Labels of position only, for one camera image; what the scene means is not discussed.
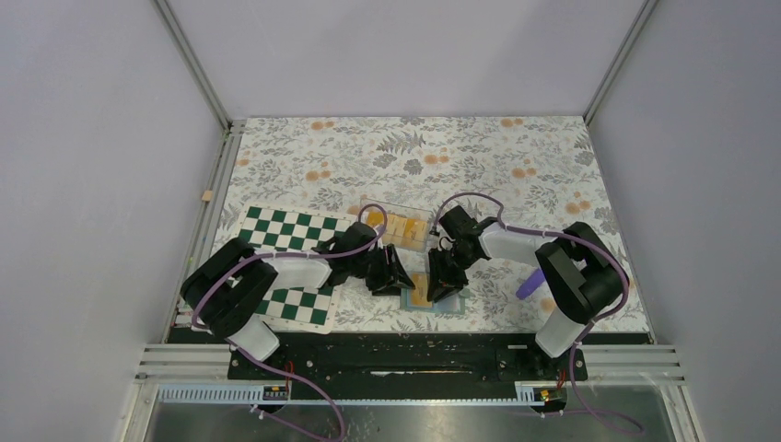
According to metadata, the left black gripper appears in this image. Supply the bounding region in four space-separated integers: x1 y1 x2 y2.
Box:
350 244 415 297

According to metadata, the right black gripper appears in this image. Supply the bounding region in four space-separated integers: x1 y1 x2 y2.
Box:
426 246 479 304

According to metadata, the green card holder wallet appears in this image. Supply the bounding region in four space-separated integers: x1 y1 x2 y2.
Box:
400 288 465 315

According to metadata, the clear box with orange blocks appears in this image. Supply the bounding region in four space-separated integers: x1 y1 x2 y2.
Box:
360 198 434 252

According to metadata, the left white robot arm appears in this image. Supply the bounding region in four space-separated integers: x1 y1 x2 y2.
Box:
180 222 414 378

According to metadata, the purple cylinder tube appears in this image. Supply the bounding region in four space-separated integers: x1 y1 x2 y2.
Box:
516 269 545 300

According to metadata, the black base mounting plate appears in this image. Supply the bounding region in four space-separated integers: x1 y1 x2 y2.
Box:
265 332 589 400

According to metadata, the floral table mat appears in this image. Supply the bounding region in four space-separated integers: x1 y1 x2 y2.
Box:
209 116 649 332

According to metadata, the green white chessboard mat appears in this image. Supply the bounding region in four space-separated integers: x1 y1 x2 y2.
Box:
231 203 355 334

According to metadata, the white slotted cable duct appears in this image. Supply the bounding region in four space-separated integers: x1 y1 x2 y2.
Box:
157 381 548 408

